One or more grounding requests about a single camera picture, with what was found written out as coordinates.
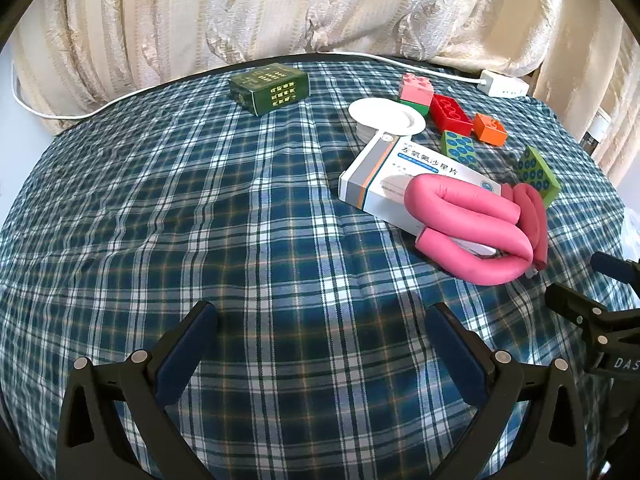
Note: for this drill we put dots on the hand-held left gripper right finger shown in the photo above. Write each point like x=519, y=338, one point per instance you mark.
x=457, y=355

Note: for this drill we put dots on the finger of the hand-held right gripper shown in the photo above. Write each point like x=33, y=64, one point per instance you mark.
x=617, y=265
x=575, y=305

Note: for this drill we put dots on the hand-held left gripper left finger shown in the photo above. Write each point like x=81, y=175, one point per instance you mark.
x=186, y=355

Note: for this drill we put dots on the green blue-dotted block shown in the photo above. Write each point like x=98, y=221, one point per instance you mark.
x=457, y=147
x=537, y=175

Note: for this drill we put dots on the pink foam tube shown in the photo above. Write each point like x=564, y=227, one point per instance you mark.
x=465, y=197

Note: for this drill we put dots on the orange toy block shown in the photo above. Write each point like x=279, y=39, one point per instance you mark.
x=489, y=130

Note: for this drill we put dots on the white medicine box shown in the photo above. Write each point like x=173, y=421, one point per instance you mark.
x=400, y=170

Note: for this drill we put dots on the red toy block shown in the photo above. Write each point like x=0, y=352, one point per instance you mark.
x=450, y=112

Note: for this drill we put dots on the pink and green toy block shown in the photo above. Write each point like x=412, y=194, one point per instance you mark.
x=416, y=91

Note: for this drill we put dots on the dark green printed box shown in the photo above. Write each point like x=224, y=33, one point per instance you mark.
x=270, y=87

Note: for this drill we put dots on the blue plaid tablecloth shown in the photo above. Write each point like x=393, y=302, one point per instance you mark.
x=200, y=210

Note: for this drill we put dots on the white power strip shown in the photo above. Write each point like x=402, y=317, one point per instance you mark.
x=502, y=85

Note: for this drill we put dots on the cream patterned curtain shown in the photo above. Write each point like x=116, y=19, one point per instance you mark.
x=250, y=10
x=590, y=35

